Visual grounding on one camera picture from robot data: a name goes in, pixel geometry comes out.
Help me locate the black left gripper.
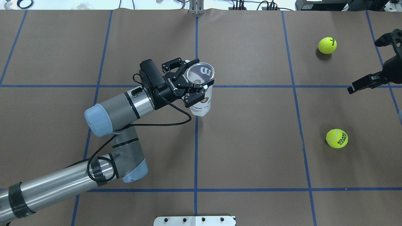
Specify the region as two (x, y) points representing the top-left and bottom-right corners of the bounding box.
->
(153, 57), (215, 110)

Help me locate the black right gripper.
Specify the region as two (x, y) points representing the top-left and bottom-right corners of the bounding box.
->
(347, 55), (402, 94)

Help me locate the clear tennis ball can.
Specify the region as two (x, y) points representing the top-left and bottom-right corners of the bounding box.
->
(186, 62), (215, 117)

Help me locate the yellow Wilson tennis ball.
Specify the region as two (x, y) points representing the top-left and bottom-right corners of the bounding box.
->
(318, 37), (337, 54)

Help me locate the yellow Roland Garros tennis ball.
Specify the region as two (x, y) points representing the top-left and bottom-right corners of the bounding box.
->
(325, 129), (349, 148)

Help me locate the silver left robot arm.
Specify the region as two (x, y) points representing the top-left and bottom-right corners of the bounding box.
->
(1, 57), (215, 226)

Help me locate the black box on table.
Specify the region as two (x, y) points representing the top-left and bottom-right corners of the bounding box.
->
(295, 0), (348, 11)

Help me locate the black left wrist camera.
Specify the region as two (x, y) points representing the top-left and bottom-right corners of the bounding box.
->
(140, 59), (167, 92)

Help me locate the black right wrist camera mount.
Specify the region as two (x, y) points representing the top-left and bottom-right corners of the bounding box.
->
(374, 29), (402, 58)

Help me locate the aluminium frame post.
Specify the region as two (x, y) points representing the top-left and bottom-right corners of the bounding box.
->
(188, 0), (205, 15)

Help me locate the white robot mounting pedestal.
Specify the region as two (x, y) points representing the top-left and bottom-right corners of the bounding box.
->
(153, 216), (236, 226)

